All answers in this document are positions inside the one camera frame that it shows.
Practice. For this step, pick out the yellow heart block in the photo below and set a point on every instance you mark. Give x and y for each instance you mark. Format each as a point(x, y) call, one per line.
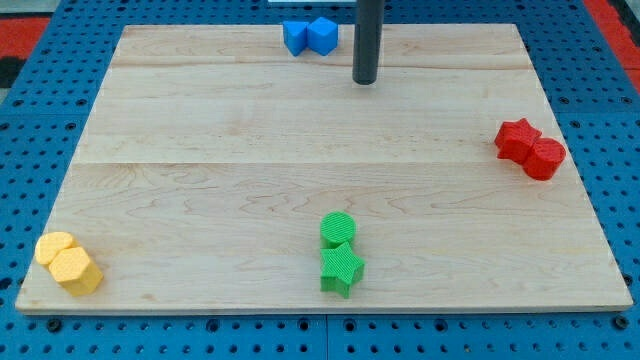
point(50, 244)

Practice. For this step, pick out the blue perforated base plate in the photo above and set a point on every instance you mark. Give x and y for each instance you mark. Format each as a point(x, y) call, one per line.
point(54, 53)

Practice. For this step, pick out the red star block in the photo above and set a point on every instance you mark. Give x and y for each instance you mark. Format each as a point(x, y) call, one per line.
point(515, 139)

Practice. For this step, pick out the red cylinder block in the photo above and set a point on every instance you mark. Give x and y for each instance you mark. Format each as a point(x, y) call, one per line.
point(544, 158)

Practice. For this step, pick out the green star block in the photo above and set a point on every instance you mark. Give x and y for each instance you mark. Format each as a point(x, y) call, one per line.
point(341, 269)

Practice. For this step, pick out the green cylinder block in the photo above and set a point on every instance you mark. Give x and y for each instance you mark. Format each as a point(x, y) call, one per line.
point(337, 228)

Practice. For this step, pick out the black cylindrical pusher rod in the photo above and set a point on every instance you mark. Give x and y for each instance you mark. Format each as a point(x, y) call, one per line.
point(367, 41)

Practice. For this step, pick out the blue cube block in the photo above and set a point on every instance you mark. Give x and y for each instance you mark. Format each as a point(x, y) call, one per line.
point(322, 36)

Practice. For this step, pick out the light wooden board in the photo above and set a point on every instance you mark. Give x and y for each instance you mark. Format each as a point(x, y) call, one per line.
point(211, 155)

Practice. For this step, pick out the yellow hexagon block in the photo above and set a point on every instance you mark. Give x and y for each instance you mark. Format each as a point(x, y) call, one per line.
point(75, 271)

